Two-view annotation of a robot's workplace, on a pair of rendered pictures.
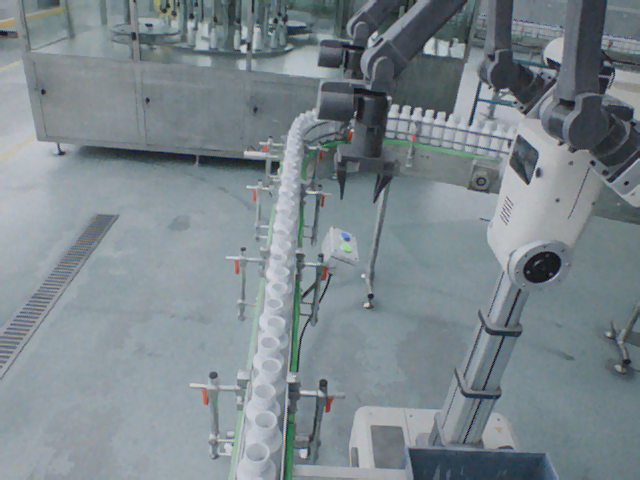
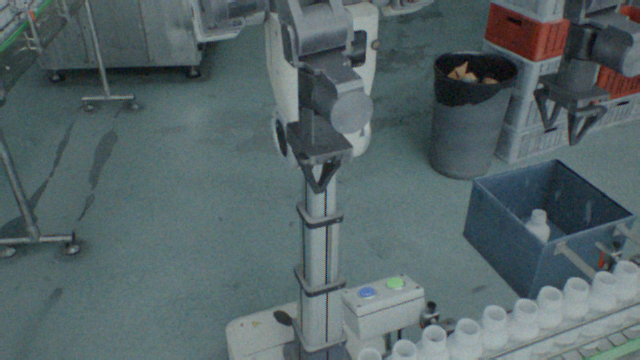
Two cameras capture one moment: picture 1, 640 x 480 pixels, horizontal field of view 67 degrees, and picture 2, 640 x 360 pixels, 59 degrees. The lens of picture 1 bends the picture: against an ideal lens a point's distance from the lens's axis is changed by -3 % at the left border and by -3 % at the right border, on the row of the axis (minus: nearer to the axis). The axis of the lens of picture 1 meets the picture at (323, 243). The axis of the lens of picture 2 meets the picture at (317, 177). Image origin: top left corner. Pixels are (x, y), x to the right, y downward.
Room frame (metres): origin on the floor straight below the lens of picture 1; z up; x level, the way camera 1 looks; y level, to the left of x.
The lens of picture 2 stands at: (1.53, 0.63, 1.90)
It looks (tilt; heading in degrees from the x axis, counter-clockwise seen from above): 35 degrees down; 252
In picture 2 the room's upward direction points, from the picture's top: straight up
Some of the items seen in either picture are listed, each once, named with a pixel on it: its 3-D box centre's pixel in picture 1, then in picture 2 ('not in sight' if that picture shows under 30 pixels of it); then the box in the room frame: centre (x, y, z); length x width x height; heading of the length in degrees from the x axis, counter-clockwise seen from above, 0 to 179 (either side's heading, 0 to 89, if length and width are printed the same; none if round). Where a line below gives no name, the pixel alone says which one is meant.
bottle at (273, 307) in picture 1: (272, 333); (593, 309); (0.81, 0.09, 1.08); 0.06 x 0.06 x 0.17
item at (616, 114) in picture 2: not in sight; (597, 98); (-1.39, -2.13, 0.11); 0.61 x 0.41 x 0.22; 7
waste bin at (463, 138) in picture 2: not in sight; (467, 117); (-0.16, -1.84, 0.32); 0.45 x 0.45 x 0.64
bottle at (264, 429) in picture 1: (263, 452); not in sight; (0.51, 0.06, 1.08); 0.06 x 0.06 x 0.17
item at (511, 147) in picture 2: not in sight; (525, 123); (-0.70, -1.98, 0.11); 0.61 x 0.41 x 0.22; 10
